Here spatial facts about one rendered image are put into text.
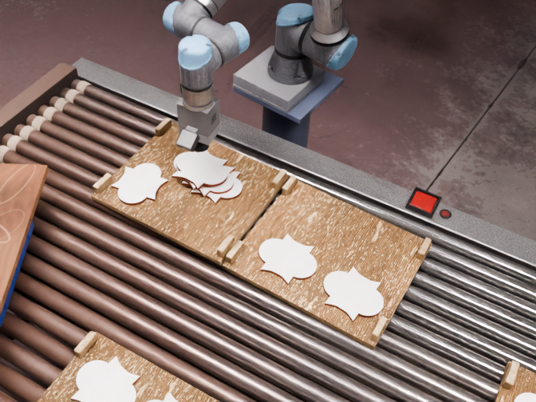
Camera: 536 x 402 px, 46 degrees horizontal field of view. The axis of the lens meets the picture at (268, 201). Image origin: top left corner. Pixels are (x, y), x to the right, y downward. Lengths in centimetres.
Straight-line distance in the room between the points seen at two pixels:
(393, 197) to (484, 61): 234
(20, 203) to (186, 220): 40
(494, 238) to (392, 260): 30
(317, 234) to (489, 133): 203
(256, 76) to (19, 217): 91
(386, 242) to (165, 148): 67
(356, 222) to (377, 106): 189
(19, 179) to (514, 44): 326
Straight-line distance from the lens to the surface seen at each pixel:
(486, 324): 158
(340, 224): 164
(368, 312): 148
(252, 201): 167
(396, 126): 339
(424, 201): 175
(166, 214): 165
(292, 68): 204
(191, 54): 142
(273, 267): 153
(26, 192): 163
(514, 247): 175
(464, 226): 175
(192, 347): 144
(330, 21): 184
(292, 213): 165
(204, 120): 152
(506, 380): 147
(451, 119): 352
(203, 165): 170
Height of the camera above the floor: 219
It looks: 49 degrees down
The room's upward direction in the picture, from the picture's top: 3 degrees clockwise
